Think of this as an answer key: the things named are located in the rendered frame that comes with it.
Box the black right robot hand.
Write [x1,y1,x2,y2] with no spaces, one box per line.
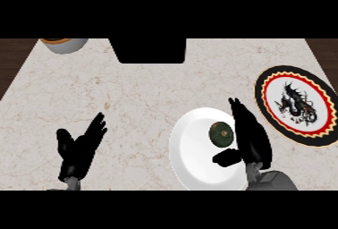
[211,97,273,171]

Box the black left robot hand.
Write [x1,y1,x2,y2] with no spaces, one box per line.
[56,112,109,182]

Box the dark green squash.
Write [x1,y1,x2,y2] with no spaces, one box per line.
[206,121,234,148]

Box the plain white plate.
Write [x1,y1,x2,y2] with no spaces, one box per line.
[168,107,249,191]

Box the black-rimmed dragon plate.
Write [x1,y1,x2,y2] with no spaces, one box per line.
[253,64,338,148]

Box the grey bowl with orange rim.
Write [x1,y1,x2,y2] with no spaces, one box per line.
[38,38,90,55]

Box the black box appliance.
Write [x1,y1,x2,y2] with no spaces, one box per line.
[107,38,187,64]

